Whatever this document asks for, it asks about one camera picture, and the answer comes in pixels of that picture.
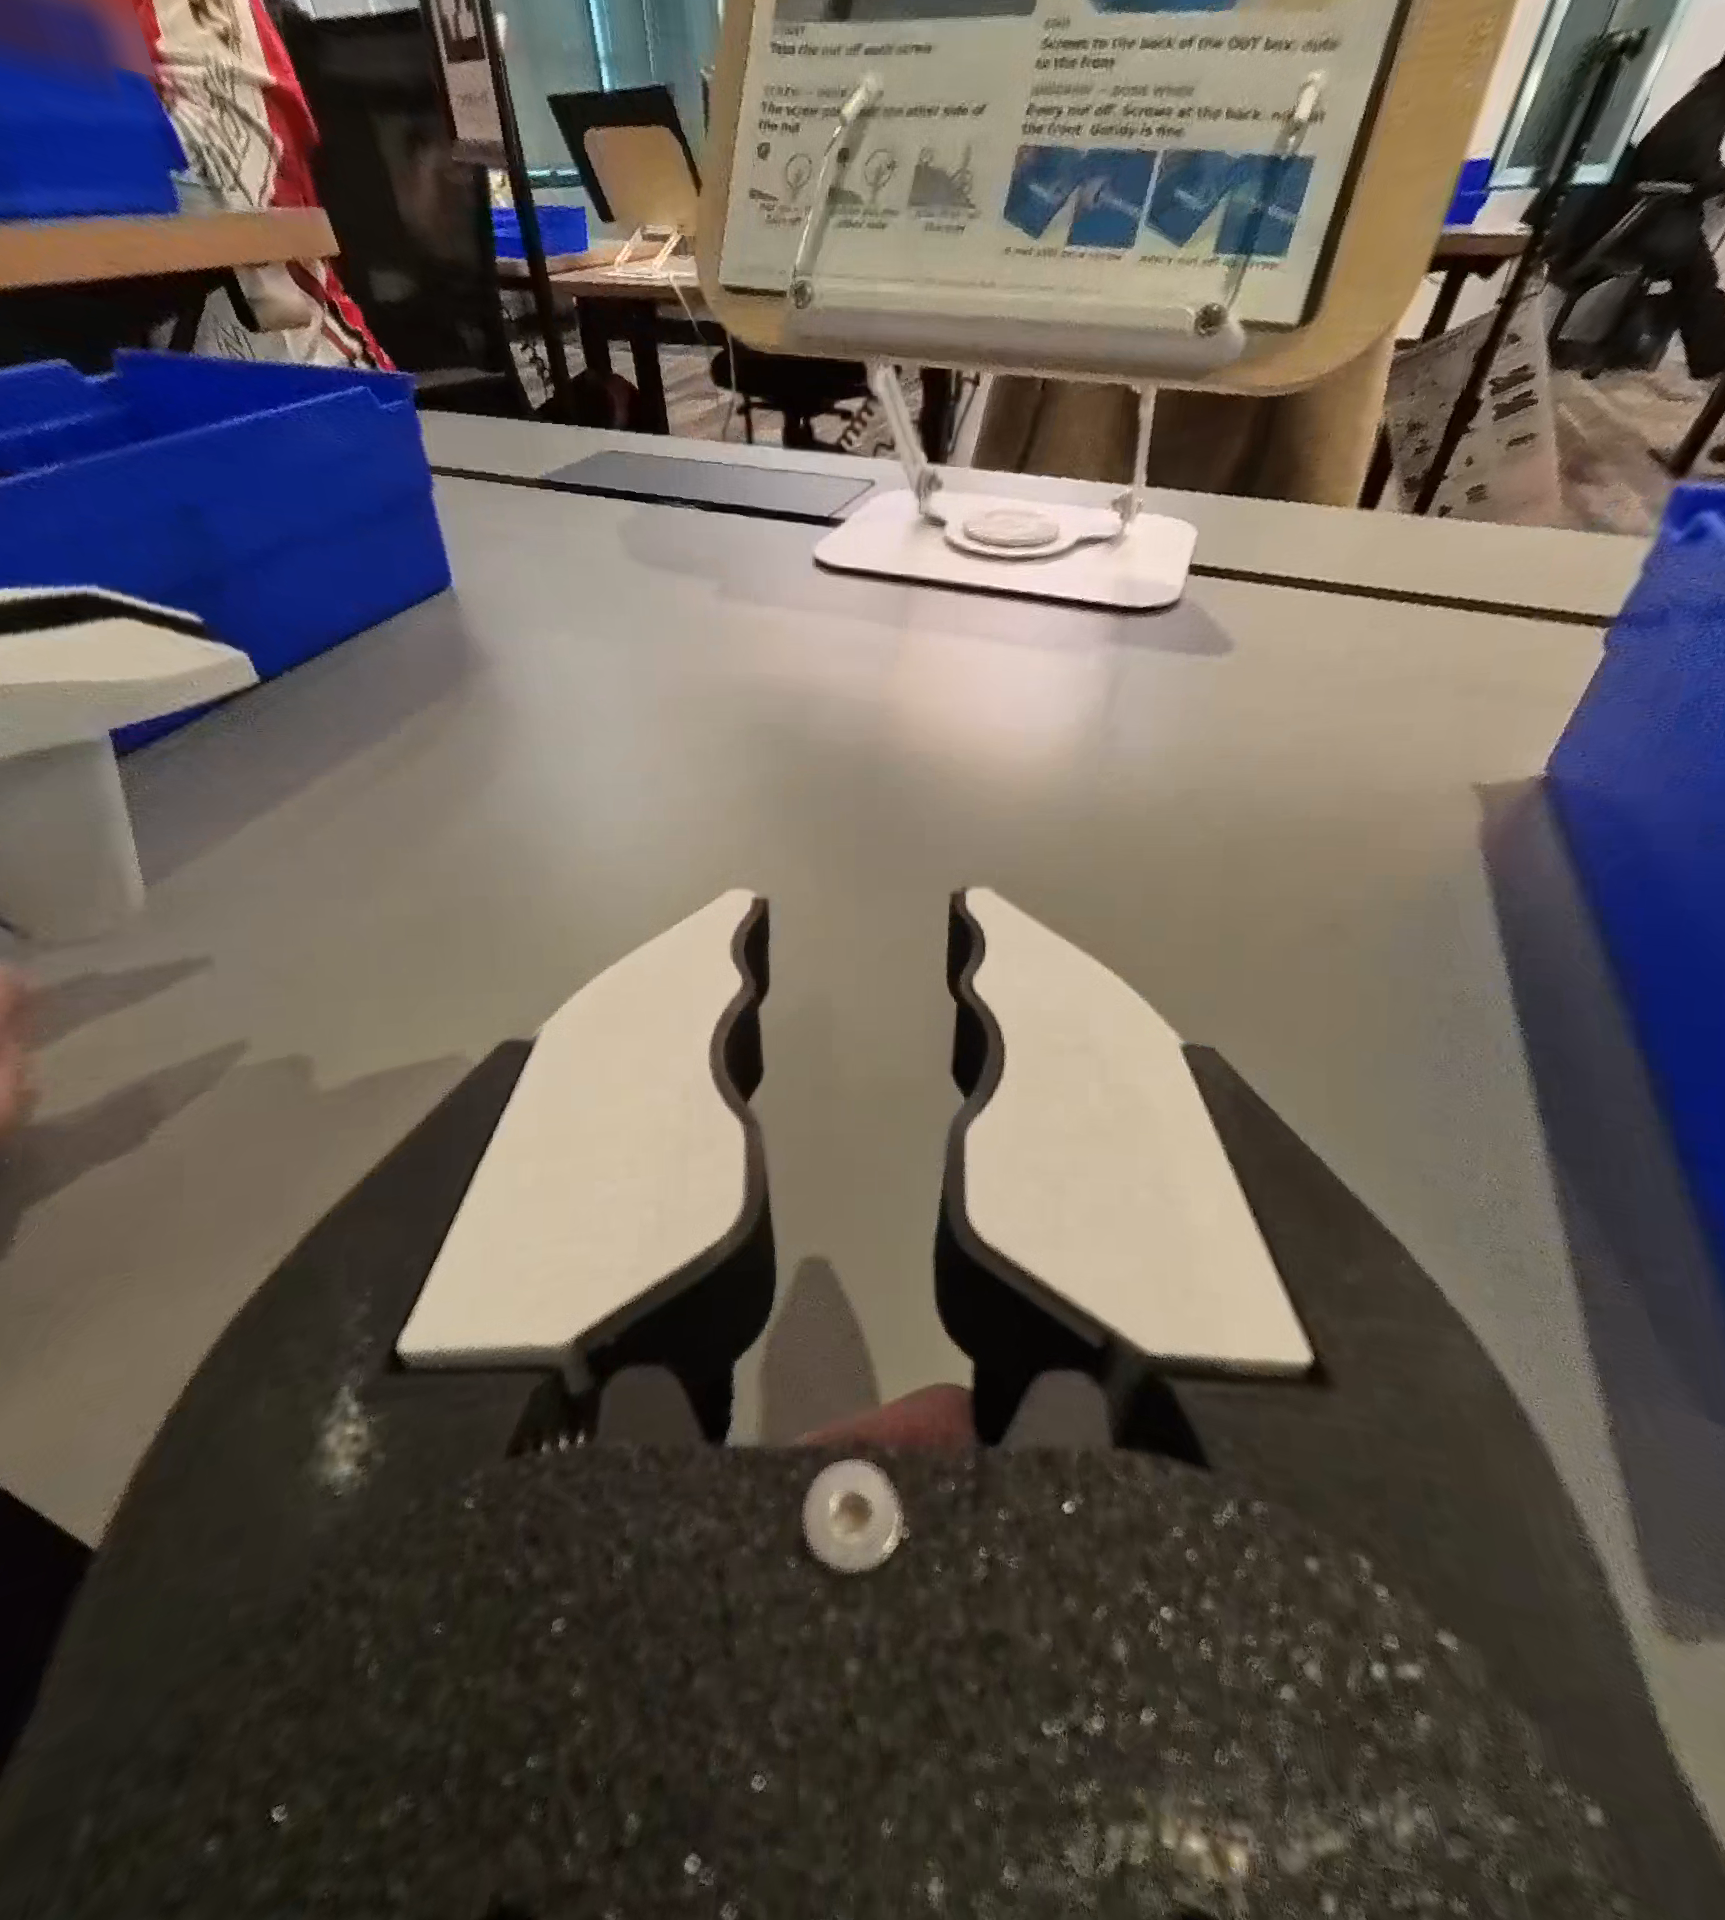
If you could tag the black swivel chair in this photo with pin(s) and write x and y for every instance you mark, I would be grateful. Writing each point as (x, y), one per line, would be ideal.
(802, 399)

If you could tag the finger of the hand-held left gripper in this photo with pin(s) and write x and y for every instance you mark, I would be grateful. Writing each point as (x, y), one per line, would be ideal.
(52, 597)
(67, 682)

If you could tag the black-framed cardboard board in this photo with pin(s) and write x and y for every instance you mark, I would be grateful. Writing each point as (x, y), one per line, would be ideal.
(628, 151)

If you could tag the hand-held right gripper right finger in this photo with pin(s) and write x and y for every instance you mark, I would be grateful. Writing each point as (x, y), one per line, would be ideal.
(1132, 1185)

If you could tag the white tablet stand with instructions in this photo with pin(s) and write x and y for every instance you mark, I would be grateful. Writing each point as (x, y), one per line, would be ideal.
(1073, 181)

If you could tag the sign on black pole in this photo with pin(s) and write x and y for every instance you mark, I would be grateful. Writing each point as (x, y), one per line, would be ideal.
(465, 75)

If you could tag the blue divided bin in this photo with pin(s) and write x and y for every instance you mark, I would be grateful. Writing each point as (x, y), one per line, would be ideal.
(277, 511)

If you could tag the wooden table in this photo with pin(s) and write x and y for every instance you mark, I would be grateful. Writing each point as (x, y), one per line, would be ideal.
(607, 293)

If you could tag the grey office chair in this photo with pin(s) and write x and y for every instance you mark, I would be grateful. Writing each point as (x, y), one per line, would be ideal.
(1611, 284)

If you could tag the shallow blue plastic bin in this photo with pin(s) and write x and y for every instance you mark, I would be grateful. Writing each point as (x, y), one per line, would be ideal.
(538, 230)

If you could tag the wooden-edged table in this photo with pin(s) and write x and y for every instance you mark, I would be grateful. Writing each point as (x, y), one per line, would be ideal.
(127, 249)

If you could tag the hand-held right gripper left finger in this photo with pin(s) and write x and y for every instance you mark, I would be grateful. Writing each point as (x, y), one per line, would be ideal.
(592, 1185)

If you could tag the white printed banner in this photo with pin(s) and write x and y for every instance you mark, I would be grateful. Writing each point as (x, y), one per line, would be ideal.
(1476, 405)

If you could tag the large blue plastic bin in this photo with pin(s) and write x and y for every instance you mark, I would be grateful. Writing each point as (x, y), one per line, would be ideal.
(23, 134)

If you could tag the black office chair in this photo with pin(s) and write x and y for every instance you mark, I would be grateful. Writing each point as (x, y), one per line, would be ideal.
(396, 224)

